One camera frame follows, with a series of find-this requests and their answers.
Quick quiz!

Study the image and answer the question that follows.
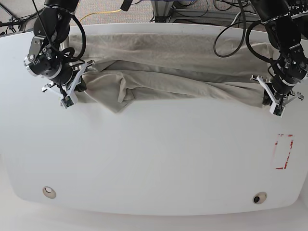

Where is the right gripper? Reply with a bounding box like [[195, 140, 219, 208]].
[[52, 66, 87, 92]]

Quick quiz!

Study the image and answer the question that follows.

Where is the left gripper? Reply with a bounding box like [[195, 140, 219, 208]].
[[262, 77, 294, 105]]

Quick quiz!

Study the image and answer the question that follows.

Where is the beige T-shirt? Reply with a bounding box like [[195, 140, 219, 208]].
[[77, 34, 268, 113]]

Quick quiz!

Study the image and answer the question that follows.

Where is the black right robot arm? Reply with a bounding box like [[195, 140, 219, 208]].
[[26, 0, 267, 113]]

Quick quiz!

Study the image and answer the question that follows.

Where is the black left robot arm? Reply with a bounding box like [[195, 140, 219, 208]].
[[245, 0, 308, 96]]

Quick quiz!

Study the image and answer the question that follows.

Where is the red tape rectangle marking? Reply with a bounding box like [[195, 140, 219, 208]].
[[272, 134, 295, 170]]

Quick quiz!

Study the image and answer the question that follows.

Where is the right table grommet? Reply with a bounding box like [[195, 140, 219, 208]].
[[253, 192, 267, 205]]

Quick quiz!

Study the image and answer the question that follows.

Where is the table grommet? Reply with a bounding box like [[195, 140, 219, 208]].
[[42, 186, 56, 199], [253, 192, 267, 205]]

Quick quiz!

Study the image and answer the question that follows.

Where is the left table grommet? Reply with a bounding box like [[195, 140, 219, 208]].
[[42, 186, 56, 199]]

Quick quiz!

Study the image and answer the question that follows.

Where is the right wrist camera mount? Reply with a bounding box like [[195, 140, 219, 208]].
[[41, 60, 95, 109]]

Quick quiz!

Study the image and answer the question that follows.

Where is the yellow cable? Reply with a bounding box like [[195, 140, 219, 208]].
[[79, 8, 122, 24]]

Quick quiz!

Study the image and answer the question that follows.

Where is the aluminium frame base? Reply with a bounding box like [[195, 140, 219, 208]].
[[150, 0, 180, 23]]

